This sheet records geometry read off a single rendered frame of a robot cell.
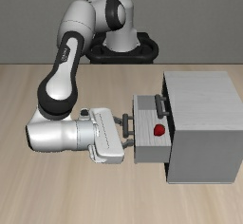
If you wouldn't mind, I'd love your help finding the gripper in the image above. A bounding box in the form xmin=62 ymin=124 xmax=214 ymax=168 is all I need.
xmin=87 ymin=107 xmax=135 ymax=165

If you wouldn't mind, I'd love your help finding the grey drawer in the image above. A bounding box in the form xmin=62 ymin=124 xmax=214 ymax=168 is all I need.
xmin=121 ymin=94 xmax=174 ymax=165

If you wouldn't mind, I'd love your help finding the grey cabinet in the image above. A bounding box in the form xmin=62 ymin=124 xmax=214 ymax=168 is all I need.
xmin=154 ymin=70 xmax=243 ymax=185

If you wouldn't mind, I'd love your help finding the small red fruit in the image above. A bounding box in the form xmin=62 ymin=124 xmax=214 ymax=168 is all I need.
xmin=153 ymin=123 xmax=166 ymax=138

